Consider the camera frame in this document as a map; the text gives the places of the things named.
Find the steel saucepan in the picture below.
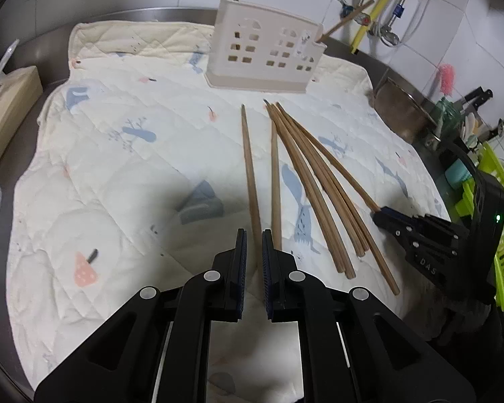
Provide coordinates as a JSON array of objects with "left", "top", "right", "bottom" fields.
[{"left": 373, "top": 76, "right": 436, "bottom": 144}]

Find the green glass jar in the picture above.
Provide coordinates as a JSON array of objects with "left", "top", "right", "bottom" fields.
[{"left": 431, "top": 96, "right": 463, "bottom": 140}]

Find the pink bottle brush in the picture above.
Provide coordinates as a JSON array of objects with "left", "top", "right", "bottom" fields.
[{"left": 438, "top": 64, "right": 455, "bottom": 96}]

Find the cream quilted patterned mat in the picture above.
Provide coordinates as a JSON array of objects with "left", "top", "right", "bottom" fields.
[{"left": 6, "top": 22, "right": 446, "bottom": 386}]

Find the beige plastic utensil holder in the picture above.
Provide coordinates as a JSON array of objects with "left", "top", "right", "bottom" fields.
[{"left": 206, "top": 0, "right": 327, "bottom": 93}]

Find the black handled kitchen knife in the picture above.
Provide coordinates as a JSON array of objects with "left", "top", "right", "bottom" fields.
[{"left": 455, "top": 86, "right": 494, "bottom": 111}]

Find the wall valve right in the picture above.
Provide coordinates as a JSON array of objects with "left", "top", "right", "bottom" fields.
[{"left": 370, "top": 22, "right": 402, "bottom": 48}]

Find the wall valve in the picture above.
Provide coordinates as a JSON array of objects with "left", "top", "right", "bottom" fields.
[
  {"left": 340, "top": 0, "right": 374, "bottom": 26},
  {"left": 370, "top": 22, "right": 402, "bottom": 48}
]

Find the wall valve left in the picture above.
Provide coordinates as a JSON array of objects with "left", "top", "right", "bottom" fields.
[{"left": 340, "top": 0, "right": 374, "bottom": 26}]

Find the yellow gas hose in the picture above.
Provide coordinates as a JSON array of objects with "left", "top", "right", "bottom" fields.
[{"left": 349, "top": 0, "right": 417, "bottom": 55}]

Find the white thin hose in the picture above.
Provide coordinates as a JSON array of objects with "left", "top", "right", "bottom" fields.
[{"left": 386, "top": 0, "right": 436, "bottom": 48}]

